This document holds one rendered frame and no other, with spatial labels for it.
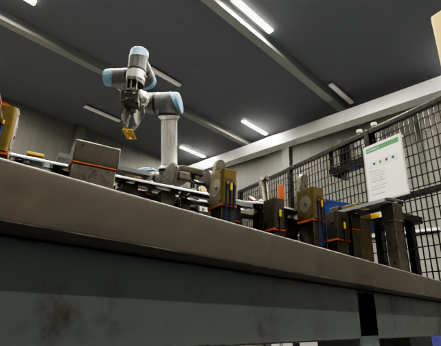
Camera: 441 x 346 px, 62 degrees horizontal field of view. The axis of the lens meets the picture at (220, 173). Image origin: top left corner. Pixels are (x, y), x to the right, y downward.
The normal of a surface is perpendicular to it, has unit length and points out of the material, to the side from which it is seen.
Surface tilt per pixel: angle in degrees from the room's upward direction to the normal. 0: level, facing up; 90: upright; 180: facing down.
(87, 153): 90
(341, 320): 90
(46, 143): 90
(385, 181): 90
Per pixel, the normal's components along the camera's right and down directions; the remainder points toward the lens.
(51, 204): 0.72, -0.22
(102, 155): 0.50, -0.29
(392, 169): -0.86, -0.21
